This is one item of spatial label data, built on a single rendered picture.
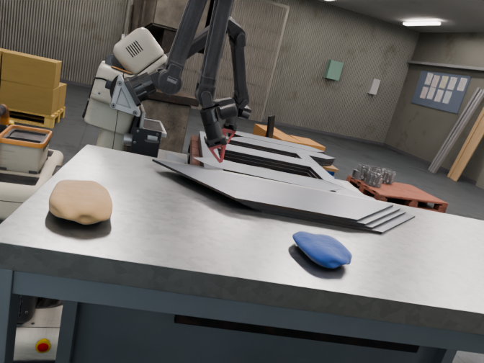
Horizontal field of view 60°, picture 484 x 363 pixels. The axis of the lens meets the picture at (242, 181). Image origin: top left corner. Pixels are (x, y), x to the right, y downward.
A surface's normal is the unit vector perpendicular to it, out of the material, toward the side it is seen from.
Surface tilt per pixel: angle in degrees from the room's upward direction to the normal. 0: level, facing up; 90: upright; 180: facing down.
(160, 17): 92
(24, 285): 90
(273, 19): 90
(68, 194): 13
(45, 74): 90
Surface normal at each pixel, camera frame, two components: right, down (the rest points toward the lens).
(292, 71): 0.27, 0.32
